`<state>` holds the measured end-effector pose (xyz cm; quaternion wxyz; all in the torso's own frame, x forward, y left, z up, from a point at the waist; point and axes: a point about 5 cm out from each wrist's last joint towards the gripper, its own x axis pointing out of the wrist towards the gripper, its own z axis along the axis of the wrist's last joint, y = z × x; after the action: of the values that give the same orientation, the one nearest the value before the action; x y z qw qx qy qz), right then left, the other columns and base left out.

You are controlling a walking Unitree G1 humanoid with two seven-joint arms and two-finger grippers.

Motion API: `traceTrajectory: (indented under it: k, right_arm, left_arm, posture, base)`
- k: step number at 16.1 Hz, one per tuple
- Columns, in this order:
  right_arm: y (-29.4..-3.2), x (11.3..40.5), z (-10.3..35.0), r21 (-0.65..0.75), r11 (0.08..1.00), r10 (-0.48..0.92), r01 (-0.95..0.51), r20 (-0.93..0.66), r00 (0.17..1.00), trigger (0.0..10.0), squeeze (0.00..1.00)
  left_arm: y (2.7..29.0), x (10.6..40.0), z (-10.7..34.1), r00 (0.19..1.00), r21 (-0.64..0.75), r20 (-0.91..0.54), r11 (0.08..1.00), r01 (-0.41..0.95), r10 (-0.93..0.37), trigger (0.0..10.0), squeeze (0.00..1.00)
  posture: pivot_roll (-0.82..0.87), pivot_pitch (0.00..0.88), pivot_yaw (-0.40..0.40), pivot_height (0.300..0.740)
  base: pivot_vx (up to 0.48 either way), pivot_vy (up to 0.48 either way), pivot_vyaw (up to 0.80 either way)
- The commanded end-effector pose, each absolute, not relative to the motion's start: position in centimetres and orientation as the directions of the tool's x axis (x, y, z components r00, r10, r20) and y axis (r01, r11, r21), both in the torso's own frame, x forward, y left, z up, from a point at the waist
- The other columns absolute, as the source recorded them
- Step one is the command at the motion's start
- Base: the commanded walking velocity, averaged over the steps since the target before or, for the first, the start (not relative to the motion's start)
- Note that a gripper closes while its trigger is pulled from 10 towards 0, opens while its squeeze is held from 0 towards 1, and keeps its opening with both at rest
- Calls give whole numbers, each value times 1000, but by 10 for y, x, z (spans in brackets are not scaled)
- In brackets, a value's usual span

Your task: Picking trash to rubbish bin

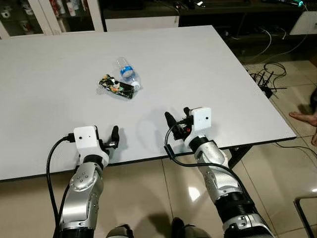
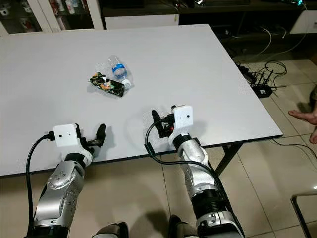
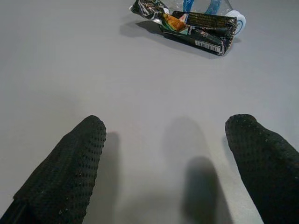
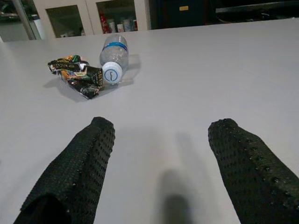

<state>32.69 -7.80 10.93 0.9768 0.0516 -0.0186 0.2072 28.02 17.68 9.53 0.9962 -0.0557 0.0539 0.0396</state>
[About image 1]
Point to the white box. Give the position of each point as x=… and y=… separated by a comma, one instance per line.
x=304, y=22

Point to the black colourful snack wrapper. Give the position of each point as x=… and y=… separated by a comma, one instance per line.
x=119, y=89

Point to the black router with antennas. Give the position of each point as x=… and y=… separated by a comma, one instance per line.
x=266, y=90

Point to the clear plastic bottle blue label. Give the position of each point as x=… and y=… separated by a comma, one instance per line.
x=127, y=72

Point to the robot right leg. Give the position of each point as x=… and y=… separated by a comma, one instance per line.
x=183, y=230

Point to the white glass door cabinet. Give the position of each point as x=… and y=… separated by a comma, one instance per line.
x=44, y=15

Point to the dark wooden shelf unit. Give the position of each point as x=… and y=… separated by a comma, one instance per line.
x=223, y=20

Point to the small teal object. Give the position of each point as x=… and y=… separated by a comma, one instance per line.
x=298, y=2

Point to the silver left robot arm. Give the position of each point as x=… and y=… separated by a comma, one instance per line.
x=84, y=193

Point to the robot left leg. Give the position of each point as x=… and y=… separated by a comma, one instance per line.
x=120, y=232

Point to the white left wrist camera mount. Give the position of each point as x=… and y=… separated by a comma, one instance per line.
x=85, y=138

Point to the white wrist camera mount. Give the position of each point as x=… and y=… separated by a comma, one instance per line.
x=85, y=138
x=200, y=118

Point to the robot leg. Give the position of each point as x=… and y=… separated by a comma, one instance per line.
x=120, y=232
x=183, y=230

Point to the person's bare foot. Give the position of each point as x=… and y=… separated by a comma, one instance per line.
x=303, y=118
x=314, y=139

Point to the black metal table leg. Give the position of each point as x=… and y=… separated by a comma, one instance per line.
x=240, y=154

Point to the white flat panel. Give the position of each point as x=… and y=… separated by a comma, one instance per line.
x=141, y=23

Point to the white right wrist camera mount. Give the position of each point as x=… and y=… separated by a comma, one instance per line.
x=200, y=118

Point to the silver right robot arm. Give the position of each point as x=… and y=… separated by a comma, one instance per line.
x=218, y=168

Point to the grey metal chair frame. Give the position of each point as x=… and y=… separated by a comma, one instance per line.
x=303, y=218

